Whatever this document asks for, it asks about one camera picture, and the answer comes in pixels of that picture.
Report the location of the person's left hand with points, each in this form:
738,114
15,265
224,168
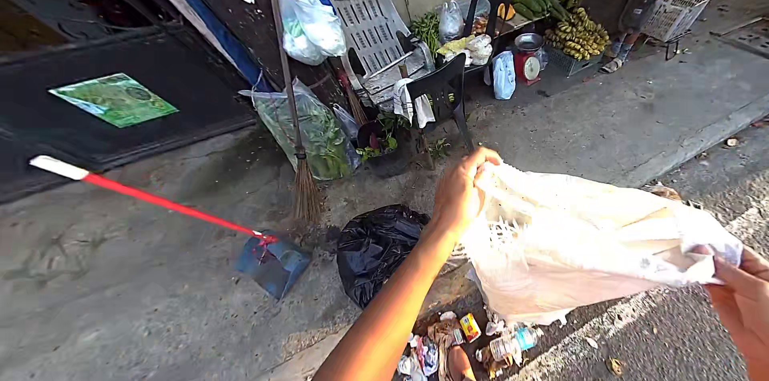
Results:
456,198

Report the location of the person's right hand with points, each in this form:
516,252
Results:
745,303

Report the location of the person's left fingers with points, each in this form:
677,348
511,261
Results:
482,157

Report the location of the person's right fingers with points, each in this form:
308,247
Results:
754,259

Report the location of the person's right thumb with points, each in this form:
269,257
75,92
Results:
730,276

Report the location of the white woven sack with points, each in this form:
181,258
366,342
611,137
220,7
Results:
571,237

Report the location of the person's right forearm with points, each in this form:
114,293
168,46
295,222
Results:
757,363

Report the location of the person's left forearm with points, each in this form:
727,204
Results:
390,309

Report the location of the light blue plastic bag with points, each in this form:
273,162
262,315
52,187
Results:
504,75

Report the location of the black pot with green plant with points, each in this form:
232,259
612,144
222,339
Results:
384,152

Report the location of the white cloth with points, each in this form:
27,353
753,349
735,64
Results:
404,98

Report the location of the red weighing scale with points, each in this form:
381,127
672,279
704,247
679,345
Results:
527,63

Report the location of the yellow and white plastic bags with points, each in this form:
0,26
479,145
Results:
465,50

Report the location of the grey plastic crate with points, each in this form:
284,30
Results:
571,63

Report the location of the vegetable display table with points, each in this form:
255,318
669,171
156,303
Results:
510,24

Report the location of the black garbage bag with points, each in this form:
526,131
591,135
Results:
378,249

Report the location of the clear plastic bag of goods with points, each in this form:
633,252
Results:
450,21

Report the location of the short stick broom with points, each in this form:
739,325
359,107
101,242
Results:
354,101

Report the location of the bunch of green leafy vegetables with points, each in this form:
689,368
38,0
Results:
425,29

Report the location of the pile of yellow bananas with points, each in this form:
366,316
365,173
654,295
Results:
578,35

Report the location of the clear bag of green leaves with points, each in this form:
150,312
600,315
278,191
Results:
318,143

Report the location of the small yellow box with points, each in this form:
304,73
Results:
470,327

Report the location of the grey plastic lounge chair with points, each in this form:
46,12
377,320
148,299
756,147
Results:
369,14

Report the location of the clear plastic bottle blue label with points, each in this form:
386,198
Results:
510,346

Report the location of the pile of mixed litter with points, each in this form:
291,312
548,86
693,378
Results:
429,354

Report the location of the white plastic bags hanging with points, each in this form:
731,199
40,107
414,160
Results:
306,26

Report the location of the white plastic crate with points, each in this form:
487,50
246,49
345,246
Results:
676,13

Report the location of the blue tarpaulin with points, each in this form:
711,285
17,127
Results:
225,44

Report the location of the black metal gate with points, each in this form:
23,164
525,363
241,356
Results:
186,68

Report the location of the green poster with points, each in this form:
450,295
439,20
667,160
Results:
117,100

